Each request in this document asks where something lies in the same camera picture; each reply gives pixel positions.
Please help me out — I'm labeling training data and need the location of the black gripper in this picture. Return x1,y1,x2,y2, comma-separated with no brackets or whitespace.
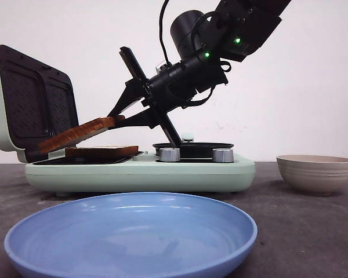
107,47,229,139

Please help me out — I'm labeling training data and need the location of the bread slice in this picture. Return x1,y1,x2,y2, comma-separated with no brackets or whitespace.
38,115,125,153
65,146,139,158

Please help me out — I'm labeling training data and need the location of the green breakfast maker lid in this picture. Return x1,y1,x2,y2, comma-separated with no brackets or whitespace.
0,45,79,163

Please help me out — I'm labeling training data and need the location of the beige ribbed bowl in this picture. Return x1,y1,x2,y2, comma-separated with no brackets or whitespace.
277,155,348,196

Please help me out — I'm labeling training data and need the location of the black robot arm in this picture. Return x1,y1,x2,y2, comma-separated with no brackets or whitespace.
110,1,288,147

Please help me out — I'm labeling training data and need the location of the green breakfast maker base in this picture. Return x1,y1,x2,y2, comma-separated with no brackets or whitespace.
25,153,256,194

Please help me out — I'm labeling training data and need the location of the left silver control knob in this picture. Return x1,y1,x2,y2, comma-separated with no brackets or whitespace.
159,148,181,162

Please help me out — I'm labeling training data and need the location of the silver control knob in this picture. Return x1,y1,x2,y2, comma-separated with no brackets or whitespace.
159,148,181,162
212,148,234,163

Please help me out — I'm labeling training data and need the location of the black round frying pan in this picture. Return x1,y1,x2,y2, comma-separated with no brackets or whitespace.
153,135,234,159

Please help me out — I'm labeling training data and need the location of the right silver control knob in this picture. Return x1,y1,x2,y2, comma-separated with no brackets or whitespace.
212,148,234,163

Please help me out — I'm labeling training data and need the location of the blue plate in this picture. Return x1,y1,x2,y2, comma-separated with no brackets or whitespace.
4,192,258,277

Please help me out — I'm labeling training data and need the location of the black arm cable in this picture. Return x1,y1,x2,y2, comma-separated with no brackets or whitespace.
159,0,172,67

